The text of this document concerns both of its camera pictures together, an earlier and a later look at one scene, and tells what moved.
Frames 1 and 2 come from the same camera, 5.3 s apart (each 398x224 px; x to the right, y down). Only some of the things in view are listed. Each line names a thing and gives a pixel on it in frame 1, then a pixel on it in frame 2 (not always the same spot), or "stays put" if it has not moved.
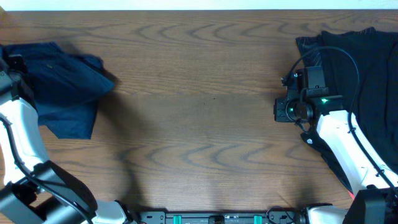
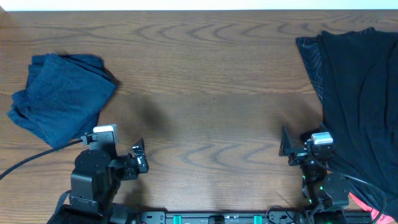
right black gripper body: x=288 y=111 to x=298 y=157
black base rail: x=275 y=216 stays put
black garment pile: x=362 y=66 stays put
